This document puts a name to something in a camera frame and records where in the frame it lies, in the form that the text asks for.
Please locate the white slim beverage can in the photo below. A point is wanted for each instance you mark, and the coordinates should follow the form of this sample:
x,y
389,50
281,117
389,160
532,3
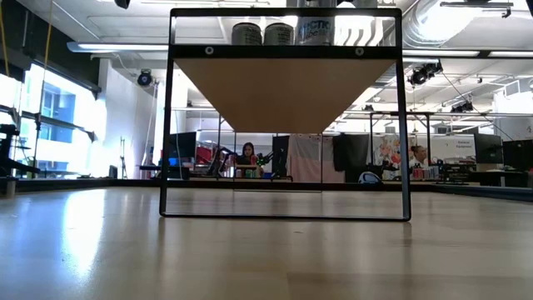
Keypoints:
x,y
279,35
315,31

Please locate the black ceiling spotlight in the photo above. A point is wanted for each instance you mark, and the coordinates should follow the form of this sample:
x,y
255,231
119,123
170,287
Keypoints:
x,y
462,107
424,73

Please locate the black metal rig frame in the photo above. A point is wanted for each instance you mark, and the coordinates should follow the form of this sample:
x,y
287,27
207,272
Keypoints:
x,y
399,113

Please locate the silver ceiling duct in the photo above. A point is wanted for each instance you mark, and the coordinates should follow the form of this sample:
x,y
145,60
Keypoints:
x,y
433,25

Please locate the black computer monitor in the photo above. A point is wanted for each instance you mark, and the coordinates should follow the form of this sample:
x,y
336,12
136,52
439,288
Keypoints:
x,y
488,148
518,155
183,146

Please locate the small black box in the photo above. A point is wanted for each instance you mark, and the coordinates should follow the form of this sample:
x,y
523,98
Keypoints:
x,y
113,171

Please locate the black upright panel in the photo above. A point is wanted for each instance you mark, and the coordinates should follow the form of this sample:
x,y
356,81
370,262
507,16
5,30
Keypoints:
x,y
281,146

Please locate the long ceiling light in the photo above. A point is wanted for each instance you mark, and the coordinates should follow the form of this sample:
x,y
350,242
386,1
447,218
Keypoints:
x,y
96,46

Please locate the black hanging cloth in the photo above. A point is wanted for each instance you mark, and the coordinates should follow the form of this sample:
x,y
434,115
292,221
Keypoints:
x,y
352,152

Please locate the white hanging cloth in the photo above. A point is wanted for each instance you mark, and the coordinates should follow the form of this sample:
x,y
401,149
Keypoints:
x,y
310,158

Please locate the black aluminium table rail frame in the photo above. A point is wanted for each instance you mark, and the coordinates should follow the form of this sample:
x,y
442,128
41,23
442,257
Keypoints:
x,y
62,183

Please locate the person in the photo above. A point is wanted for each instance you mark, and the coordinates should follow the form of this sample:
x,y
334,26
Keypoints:
x,y
418,160
248,156

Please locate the ceiling light strip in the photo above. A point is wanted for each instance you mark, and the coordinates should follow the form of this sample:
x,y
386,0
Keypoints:
x,y
441,53

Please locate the grey corner block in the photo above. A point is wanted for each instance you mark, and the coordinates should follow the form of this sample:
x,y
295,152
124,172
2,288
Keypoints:
x,y
11,188

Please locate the black ceiling track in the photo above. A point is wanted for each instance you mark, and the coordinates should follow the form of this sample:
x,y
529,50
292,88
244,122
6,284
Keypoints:
x,y
474,4

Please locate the red storage bin rack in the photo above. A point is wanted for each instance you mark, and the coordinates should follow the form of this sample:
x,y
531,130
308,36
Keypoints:
x,y
202,154

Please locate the white printed sign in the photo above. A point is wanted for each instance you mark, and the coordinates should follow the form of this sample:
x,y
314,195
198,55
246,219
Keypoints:
x,y
468,152

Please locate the large clear bottle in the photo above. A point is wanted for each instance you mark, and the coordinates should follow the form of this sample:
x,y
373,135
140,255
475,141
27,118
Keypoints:
x,y
246,35

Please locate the wooden shelf black metal frame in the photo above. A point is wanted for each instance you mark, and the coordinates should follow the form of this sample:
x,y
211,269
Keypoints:
x,y
283,91

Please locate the white and blue round object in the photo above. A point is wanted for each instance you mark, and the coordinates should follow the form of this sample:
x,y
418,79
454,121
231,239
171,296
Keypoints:
x,y
368,178

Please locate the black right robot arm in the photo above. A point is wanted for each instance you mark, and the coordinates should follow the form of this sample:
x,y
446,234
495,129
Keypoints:
x,y
531,6

